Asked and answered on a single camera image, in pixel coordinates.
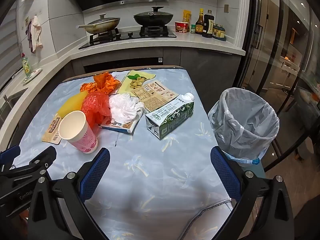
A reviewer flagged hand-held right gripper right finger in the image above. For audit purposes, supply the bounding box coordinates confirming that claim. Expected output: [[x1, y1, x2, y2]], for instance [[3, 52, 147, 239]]
[[210, 146, 295, 240]]

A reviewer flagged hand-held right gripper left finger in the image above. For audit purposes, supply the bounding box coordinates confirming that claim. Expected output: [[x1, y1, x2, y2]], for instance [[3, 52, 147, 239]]
[[29, 147, 110, 240]]

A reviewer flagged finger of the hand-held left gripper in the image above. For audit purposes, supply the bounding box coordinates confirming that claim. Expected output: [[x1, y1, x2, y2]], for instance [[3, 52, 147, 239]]
[[0, 146, 57, 188], [0, 146, 21, 167]]

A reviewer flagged brown snack packet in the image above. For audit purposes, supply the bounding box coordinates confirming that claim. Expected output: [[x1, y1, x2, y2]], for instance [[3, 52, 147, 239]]
[[41, 116, 63, 145]]

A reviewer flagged pink paper cup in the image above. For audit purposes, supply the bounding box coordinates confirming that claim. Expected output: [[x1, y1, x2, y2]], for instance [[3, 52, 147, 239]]
[[59, 110, 98, 154]]

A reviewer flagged trash bin with clear liner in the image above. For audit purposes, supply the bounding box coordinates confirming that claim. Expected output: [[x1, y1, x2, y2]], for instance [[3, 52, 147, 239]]
[[208, 88, 280, 167]]

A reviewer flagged blue white food box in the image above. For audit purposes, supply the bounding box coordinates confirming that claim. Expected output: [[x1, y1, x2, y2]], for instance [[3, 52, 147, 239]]
[[98, 117, 142, 134]]

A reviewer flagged orange plastic bag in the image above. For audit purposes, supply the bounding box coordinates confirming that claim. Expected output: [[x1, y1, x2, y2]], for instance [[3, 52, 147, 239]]
[[80, 92, 112, 134]]

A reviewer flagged yellow plastic bag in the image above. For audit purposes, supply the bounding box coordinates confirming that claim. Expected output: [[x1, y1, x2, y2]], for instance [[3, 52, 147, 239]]
[[57, 92, 88, 118]]

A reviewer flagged white tissue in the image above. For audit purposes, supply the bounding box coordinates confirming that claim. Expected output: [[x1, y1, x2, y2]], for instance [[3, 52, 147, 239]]
[[130, 97, 146, 119], [109, 93, 140, 126]]

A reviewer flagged green white milk carton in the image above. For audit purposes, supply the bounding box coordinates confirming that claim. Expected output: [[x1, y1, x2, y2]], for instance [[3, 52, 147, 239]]
[[145, 92, 195, 140]]

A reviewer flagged orange wrapper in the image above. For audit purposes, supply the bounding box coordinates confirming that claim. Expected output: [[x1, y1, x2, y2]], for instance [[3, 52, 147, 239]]
[[80, 72, 122, 95]]

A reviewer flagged kraft paper snack pouch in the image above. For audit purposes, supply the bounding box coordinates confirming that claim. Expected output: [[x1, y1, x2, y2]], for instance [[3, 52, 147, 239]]
[[130, 80, 180, 112]]

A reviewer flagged yellow white dried fruit pouch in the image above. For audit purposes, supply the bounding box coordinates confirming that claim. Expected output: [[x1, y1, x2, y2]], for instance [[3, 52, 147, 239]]
[[117, 70, 157, 98]]

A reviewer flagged kitchen sink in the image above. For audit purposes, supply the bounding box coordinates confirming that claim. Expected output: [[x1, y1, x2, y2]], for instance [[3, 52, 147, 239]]
[[0, 87, 28, 118]]

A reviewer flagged light blue patterned tablecloth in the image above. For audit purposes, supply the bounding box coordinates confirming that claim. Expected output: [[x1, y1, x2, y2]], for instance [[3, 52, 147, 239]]
[[19, 68, 233, 240]]

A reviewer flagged white plate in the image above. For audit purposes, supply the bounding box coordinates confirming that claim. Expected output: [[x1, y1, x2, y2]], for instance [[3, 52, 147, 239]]
[[21, 67, 42, 84]]

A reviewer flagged green dish soap bottle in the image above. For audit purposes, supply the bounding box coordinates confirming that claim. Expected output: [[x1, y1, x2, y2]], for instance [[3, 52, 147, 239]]
[[22, 53, 31, 78]]

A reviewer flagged grey kitchen cabinet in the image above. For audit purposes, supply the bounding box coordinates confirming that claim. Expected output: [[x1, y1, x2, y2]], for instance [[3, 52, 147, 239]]
[[70, 46, 243, 105]]

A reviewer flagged built-in oven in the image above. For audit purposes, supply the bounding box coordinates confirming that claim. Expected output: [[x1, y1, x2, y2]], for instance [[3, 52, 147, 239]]
[[82, 56, 164, 74]]

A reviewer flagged grey sideboard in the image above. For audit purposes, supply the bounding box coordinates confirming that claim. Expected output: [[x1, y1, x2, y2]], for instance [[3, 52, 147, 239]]
[[279, 55, 300, 77]]

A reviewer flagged hanging kitchen towel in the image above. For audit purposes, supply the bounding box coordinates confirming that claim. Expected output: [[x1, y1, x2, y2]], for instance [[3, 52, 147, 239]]
[[27, 15, 43, 53]]

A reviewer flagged glass sliding door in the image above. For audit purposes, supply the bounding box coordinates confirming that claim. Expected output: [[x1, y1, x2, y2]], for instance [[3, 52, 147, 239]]
[[236, 0, 320, 170]]

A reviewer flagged black gas stove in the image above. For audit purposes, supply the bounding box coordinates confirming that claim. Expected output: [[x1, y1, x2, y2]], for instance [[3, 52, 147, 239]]
[[78, 26, 177, 50]]

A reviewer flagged pack of small jars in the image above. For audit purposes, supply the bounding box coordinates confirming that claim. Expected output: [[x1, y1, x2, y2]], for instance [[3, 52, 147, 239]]
[[212, 24, 227, 42]]

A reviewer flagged silver wok with lid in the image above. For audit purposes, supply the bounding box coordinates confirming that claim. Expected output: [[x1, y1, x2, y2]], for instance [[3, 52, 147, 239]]
[[76, 14, 121, 34]]

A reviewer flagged dark soy sauce bottle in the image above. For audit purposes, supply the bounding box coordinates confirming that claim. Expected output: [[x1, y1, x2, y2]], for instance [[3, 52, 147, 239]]
[[202, 10, 215, 38]]

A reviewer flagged brown sauce bottle yellow cap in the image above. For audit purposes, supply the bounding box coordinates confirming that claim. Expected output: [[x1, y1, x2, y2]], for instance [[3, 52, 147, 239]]
[[195, 8, 204, 35]]

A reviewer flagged red instant noodle cup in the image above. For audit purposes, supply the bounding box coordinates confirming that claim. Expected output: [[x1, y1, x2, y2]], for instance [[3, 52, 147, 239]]
[[174, 21, 190, 33]]

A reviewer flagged black wok with lid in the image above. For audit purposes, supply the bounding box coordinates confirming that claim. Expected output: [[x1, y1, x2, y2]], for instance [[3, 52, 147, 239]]
[[133, 6, 174, 26]]

